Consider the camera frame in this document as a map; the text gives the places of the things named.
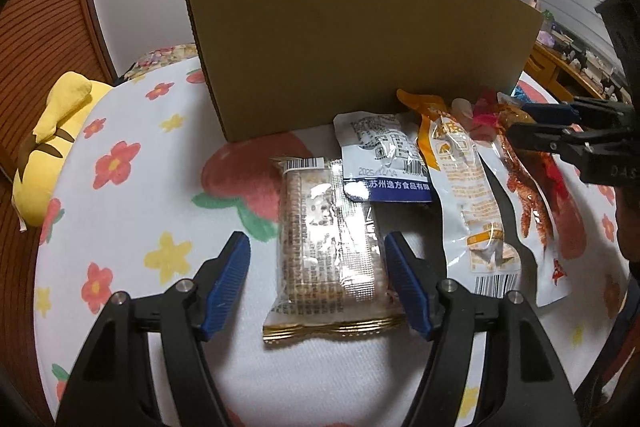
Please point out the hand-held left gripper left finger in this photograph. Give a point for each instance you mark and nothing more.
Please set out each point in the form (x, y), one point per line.
(227, 282)

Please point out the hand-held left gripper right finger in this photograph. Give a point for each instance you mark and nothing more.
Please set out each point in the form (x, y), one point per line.
(405, 287)

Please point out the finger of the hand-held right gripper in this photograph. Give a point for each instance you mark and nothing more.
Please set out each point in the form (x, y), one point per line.
(537, 138)
(547, 113)

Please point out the shiny copper snack packet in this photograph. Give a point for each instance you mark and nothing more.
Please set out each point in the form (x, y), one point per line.
(510, 111)

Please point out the white red snack packet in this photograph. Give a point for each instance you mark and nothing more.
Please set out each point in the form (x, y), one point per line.
(530, 207)

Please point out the white orange snack packet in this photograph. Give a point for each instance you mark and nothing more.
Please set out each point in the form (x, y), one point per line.
(460, 177)

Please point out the clear cracker packet gold edge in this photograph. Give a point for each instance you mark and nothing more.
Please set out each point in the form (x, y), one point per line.
(320, 247)

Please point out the white blue snack packet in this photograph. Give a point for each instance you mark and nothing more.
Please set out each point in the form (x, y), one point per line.
(380, 157)

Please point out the brown cardboard box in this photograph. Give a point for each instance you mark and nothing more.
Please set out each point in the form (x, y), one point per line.
(350, 47)

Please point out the wooden cabinet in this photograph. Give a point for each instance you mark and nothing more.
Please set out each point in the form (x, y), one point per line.
(550, 72)

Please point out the pink wrapped candy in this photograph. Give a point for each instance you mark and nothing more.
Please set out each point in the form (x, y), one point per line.
(486, 121)

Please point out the cluttered wooden desk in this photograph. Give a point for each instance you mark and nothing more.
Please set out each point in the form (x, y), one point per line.
(580, 52)

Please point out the clear wrapped candy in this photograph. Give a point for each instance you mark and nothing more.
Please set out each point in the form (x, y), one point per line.
(461, 109)

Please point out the white floral strawberry blanket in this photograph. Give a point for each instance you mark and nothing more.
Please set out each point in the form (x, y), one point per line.
(140, 187)

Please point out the yellow plush toy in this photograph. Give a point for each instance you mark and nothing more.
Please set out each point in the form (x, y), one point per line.
(55, 132)

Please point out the wooden slatted wardrobe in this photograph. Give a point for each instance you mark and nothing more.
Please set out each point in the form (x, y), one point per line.
(40, 32)

